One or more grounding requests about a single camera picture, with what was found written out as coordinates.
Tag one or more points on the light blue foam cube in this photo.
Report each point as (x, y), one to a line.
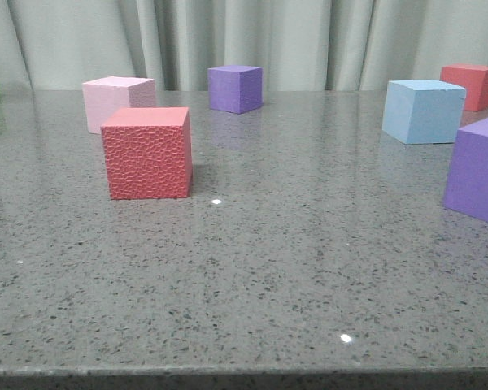
(423, 111)

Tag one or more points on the red textured foam cube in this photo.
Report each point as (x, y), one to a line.
(148, 153)

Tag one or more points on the purple foam cube centre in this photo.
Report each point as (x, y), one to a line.
(235, 88)

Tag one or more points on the pink foam cube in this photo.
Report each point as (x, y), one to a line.
(104, 96)

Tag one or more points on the purple foam cube right edge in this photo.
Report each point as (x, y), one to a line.
(467, 181)

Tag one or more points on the grey-green curtain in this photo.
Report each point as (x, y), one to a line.
(301, 45)

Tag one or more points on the red foam cube far right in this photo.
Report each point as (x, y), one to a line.
(474, 78)

